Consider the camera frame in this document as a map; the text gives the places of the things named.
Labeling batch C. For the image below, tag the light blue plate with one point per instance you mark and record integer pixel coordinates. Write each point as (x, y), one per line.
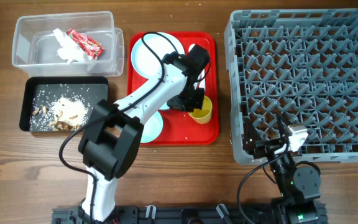
(143, 61)

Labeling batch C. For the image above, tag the mint green bowl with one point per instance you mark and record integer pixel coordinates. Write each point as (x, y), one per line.
(152, 128)

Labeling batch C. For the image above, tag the grey dishwasher rack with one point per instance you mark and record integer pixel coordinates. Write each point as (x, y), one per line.
(303, 64)

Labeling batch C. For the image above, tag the yellow plastic cup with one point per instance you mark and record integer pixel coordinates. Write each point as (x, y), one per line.
(203, 115)

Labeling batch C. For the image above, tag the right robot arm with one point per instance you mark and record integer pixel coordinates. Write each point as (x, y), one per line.
(298, 182)

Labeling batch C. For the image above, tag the black plastic tray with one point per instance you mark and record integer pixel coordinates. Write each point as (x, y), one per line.
(99, 91)

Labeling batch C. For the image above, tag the white plastic fork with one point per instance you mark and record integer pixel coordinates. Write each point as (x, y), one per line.
(202, 83)

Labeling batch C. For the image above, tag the light blue small bowl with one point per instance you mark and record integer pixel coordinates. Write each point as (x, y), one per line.
(164, 107)

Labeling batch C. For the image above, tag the white napkin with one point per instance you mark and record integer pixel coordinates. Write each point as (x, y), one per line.
(69, 50)

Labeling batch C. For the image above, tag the clear plastic bin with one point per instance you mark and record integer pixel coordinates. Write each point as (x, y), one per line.
(35, 47)

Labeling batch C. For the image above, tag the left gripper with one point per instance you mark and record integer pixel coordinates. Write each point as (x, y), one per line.
(197, 103)

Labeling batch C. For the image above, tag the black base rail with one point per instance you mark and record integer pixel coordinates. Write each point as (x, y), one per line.
(257, 213)

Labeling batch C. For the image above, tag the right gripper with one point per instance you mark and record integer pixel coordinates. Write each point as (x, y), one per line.
(252, 141)

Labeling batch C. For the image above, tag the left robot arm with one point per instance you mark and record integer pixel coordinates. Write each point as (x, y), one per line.
(111, 138)

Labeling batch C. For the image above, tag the red serving tray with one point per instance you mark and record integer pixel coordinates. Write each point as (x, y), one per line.
(179, 128)

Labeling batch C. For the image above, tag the rice food scraps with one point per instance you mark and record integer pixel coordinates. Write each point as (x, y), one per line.
(59, 107)

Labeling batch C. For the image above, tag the white plastic spoon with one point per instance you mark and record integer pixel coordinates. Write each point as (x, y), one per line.
(191, 48)

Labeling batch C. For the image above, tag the red ketchup packet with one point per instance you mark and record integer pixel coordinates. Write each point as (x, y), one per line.
(91, 48)

